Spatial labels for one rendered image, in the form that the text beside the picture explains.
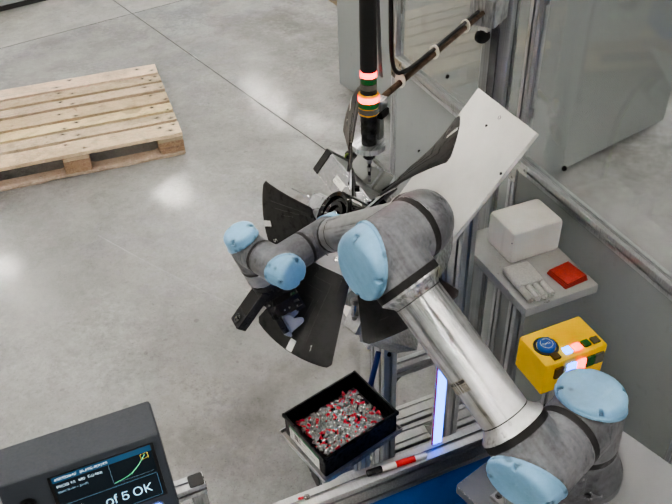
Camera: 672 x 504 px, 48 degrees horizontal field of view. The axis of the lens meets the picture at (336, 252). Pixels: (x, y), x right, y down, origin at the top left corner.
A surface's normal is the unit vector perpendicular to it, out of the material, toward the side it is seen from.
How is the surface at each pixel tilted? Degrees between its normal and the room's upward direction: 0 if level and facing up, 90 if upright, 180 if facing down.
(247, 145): 0
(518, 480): 96
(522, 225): 0
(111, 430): 15
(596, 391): 6
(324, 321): 53
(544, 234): 90
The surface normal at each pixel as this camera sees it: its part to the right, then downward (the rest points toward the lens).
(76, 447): -0.14, -0.90
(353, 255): -0.79, 0.36
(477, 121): -0.72, -0.29
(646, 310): -0.92, 0.27
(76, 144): -0.04, -0.78
